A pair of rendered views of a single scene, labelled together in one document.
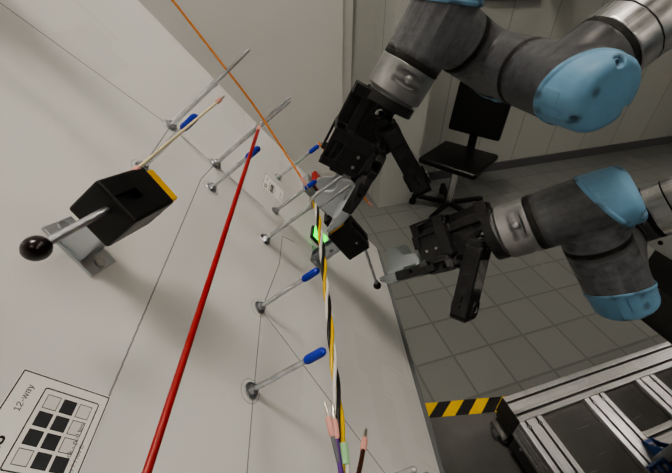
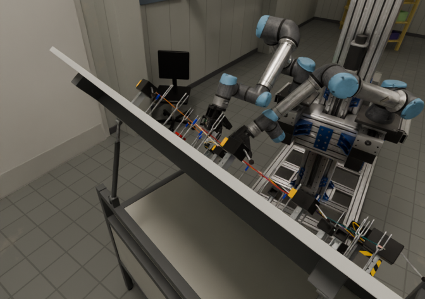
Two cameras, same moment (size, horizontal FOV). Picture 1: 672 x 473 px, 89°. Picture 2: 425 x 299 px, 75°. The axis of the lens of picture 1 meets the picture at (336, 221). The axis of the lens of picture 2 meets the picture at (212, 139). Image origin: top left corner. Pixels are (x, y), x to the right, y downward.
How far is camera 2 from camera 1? 0.94 m
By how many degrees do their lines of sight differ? 32
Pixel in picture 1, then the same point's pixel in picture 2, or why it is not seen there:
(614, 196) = (272, 116)
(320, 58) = (71, 55)
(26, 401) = not seen: hidden behind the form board
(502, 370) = not seen: hidden behind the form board
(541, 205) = (259, 122)
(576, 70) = (262, 97)
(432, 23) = (229, 90)
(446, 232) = (238, 136)
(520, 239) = (257, 131)
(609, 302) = (277, 138)
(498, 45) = (241, 89)
